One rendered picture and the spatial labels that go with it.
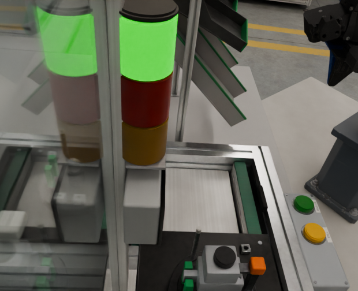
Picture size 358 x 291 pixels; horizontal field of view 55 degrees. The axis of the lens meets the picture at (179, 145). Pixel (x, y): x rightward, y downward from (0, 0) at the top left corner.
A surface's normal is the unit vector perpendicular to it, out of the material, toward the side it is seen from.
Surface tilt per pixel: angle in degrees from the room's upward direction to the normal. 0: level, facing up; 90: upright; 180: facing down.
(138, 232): 90
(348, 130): 0
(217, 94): 90
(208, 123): 0
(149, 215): 90
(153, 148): 90
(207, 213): 0
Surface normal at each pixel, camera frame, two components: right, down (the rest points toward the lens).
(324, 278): 0.09, -0.74
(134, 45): -0.26, 0.62
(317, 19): -0.29, -0.69
